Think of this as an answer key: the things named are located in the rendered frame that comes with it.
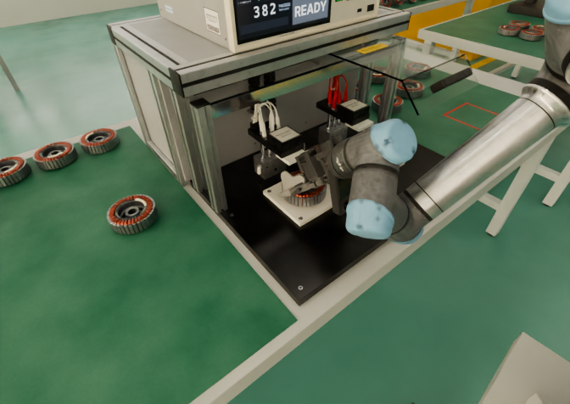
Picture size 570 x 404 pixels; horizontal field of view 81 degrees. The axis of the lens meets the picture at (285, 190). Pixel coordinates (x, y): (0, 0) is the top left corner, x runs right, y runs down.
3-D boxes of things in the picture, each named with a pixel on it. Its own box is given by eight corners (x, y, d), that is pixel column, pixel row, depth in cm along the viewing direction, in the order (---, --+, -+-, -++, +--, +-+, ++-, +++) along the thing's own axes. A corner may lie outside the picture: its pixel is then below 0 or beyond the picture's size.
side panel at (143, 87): (192, 182, 94) (164, 70, 74) (182, 187, 93) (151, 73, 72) (154, 142, 111) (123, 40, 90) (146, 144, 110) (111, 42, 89)
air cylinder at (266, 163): (286, 169, 95) (286, 153, 91) (265, 180, 91) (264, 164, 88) (276, 161, 98) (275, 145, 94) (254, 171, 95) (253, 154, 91)
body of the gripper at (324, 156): (316, 147, 79) (348, 131, 68) (332, 179, 79) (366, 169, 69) (292, 159, 75) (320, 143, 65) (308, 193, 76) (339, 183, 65)
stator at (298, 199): (335, 195, 84) (336, 184, 82) (301, 215, 79) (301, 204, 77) (306, 174, 91) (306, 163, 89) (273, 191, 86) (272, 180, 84)
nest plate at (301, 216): (345, 199, 85) (345, 196, 84) (299, 227, 78) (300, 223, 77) (306, 171, 94) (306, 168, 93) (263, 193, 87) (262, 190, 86)
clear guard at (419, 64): (478, 85, 80) (488, 60, 76) (418, 115, 69) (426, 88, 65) (373, 51, 100) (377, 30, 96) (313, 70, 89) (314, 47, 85)
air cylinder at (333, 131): (346, 140, 106) (348, 125, 102) (329, 148, 103) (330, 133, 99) (334, 134, 109) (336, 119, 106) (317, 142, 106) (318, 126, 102)
